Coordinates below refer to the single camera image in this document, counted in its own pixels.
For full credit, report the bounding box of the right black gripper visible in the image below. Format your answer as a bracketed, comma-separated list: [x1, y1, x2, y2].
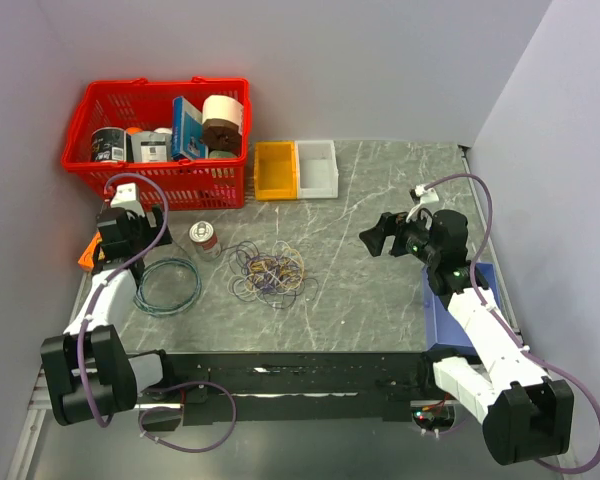
[358, 205, 440, 267]

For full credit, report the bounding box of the cable pile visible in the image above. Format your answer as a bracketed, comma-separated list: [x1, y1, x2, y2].
[227, 240, 320, 310]

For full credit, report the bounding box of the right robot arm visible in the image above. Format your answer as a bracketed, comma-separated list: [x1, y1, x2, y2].
[359, 210, 574, 465]

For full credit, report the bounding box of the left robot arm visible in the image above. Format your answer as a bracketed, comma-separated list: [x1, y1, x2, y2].
[40, 205, 178, 426]

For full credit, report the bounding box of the orange pink snack box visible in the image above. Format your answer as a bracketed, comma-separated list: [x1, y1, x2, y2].
[78, 233, 101, 272]

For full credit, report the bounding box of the small tin can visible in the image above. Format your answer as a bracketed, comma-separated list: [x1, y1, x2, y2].
[188, 220, 222, 260]

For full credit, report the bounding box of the black labelled can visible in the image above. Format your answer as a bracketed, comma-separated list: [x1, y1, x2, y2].
[91, 127, 127, 163]

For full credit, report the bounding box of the blue plastic bin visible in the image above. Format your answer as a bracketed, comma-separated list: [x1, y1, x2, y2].
[422, 262, 515, 369]

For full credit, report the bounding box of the grey labelled can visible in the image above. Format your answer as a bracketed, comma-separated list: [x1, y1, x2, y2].
[131, 131, 172, 163]

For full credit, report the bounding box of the red plastic shopping basket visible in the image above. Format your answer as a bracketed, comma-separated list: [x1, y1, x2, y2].
[61, 77, 252, 210]

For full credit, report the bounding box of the blue book box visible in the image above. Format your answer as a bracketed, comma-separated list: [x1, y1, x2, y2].
[171, 96, 208, 161]

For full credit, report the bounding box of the white plastic bin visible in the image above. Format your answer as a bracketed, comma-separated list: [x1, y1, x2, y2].
[295, 140, 339, 199]

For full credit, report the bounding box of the brown round object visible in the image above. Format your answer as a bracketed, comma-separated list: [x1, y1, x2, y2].
[202, 119, 242, 151]

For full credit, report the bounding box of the yellow plastic bin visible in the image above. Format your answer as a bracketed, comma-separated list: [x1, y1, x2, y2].
[254, 141, 297, 201]

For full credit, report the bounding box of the white paper roll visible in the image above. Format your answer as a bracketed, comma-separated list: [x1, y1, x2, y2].
[202, 95, 244, 134]

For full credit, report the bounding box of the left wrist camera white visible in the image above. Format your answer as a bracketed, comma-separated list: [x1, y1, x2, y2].
[109, 183, 143, 212]

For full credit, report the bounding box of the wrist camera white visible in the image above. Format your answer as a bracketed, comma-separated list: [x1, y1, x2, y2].
[109, 183, 143, 212]
[410, 184, 439, 205]

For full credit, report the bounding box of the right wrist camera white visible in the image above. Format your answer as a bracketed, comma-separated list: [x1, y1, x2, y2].
[410, 184, 439, 205]

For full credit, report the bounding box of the green coiled cable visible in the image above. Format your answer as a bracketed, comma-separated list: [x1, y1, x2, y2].
[132, 256, 203, 318]

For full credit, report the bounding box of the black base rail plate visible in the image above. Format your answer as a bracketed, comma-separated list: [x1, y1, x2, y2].
[139, 350, 450, 426]

